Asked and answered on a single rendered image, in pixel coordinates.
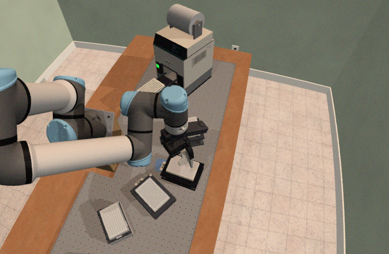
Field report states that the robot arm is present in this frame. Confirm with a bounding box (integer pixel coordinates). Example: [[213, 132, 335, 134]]
[[0, 68, 208, 186]]

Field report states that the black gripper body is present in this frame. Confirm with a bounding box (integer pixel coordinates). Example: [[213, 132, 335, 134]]
[[160, 128, 190, 158]]

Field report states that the beige horizontal cylinder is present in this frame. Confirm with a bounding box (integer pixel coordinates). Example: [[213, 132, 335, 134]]
[[166, 4, 205, 36]]

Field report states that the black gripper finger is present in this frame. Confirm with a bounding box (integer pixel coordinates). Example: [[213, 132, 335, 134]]
[[178, 143, 194, 168]]

